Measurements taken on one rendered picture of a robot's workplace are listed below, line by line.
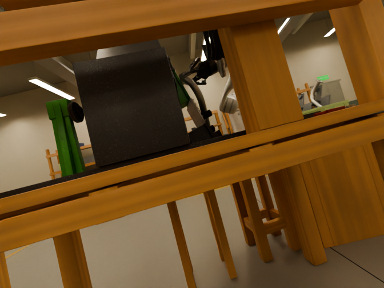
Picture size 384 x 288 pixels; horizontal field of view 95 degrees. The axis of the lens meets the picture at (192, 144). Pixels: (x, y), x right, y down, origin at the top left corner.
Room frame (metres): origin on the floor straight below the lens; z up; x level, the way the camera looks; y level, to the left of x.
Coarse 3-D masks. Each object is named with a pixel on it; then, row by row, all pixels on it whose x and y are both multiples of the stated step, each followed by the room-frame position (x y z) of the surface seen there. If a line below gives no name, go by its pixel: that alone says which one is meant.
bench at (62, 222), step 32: (288, 128) 0.49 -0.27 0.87; (320, 128) 0.74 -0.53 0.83; (352, 128) 0.52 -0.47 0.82; (160, 160) 0.44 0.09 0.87; (192, 160) 0.45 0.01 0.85; (224, 160) 0.47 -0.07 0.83; (256, 160) 0.48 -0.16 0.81; (288, 160) 0.49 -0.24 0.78; (32, 192) 0.40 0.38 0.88; (64, 192) 0.41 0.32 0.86; (96, 192) 0.42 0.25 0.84; (128, 192) 0.43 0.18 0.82; (160, 192) 0.44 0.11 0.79; (192, 192) 0.45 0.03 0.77; (288, 192) 1.19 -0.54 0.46; (0, 224) 0.40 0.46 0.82; (32, 224) 0.40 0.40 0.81; (64, 224) 0.41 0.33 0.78; (96, 224) 0.42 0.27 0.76; (64, 256) 0.96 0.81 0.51; (320, 256) 1.14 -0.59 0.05
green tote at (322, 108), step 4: (348, 100) 1.34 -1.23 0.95; (332, 104) 1.32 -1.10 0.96; (336, 104) 1.33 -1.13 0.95; (340, 104) 1.33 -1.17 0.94; (344, 104) 1.33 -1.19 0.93; (348, 104) 1.34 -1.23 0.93; (316, 108) 1.31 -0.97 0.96; (320, 108) 1.32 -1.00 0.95; (324, 108) 1.32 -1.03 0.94; (328, 108) 1.33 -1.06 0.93; (332, 108) 1.33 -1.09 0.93; (304, 112) 1.31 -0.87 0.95; (308, 112) 1.31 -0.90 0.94; (312, 112) 1.31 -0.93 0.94
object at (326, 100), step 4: (320, 88) 1.46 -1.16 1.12; (320, 92) 1.46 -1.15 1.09; (320, 96) 1.46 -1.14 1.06; (328, 96) 1.37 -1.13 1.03; (316, 100) 1.50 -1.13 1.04; (320, 100) 1.45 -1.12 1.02; (324, 100) 1.41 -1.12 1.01; (328, 100) 1.37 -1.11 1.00; (324, 104) 1.40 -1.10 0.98; (328, 104) 1.36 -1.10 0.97
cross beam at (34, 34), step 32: (96, 0) 0.39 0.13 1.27; (128, 0) 0.40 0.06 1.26; (160, 0) 0.41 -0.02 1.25; (192, 0) 0.42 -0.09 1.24; (224, 0) 0.43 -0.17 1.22; (256, 0) 0.44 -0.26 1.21; (288, 0) 0.45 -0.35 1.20; (320, 0) 0.47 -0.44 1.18; (352, 0) 0.51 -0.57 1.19; (0, 32) 0.36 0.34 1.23; (32, 32) 0.37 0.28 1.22; (64, 32) 0.38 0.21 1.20; (96, 32) 0.39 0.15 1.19; (128, 32) 0.40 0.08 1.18; (160, 32) 0.43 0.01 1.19; (192, 32) 0.46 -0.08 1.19; (0, 64) 0.40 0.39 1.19
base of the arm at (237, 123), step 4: (236, 112) 1.41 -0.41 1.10; (232, 116) 1.42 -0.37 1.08; (236, 116) 1.41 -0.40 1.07; (240, 116) 1.42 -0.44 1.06; (232, 120) 1.43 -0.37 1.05; (236, 120) 1.41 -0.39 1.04; (240, 120) 1.41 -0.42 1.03; (232, 124) 1.44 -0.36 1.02; (236, 124) 1.41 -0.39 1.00; (240, 124) 1.41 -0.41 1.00; (236, 128) 1.42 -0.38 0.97; (240, 128) 1.40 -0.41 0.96; (244, 128) 1.42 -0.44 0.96
